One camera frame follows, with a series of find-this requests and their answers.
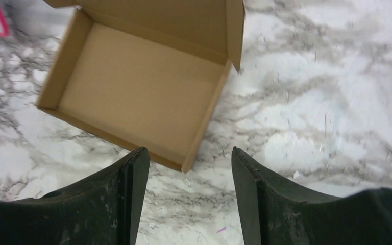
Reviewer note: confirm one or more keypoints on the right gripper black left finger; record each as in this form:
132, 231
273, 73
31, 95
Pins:
103, 208

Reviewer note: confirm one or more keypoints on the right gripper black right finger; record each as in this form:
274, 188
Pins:
275, 210

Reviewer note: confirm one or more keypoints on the brown cardboard box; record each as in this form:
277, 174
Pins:
145, 73

